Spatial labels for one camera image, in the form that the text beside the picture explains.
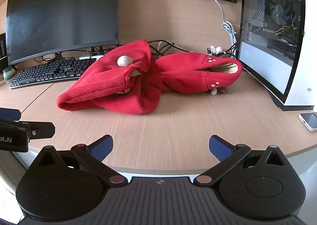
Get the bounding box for white adapter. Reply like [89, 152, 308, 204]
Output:
[79, 54, 105, 61]

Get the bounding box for white crumpled paper flower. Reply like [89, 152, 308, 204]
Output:
[207, 45, 222, 55]

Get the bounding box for black curved monitor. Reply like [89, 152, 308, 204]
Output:
[5, 0, 121, 66]

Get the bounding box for white smartphone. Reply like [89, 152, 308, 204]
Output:
[298, 112, 317, 132]

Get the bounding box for black monitor cables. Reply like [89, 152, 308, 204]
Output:
[34, 46, 117, 63]

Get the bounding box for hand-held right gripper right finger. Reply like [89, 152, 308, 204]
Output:
[194, 135, 289, 187]

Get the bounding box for red hooded fleece garment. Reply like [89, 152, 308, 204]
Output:
[56, 40, 244, 115]

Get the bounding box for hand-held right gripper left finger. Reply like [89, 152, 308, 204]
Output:
[32, 134, 128, 188]

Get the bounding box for black keyboard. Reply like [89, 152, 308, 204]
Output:
[9, 58, 97, 90]

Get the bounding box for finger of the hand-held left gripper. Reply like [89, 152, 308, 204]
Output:
[15, 121, 55, 139]
[0, 108, 22, 121]

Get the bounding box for green jar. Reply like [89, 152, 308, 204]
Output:
[2, 66, 16, 82]

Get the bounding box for black cable bundle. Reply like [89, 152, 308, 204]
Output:
[146, 39, 239, 58]

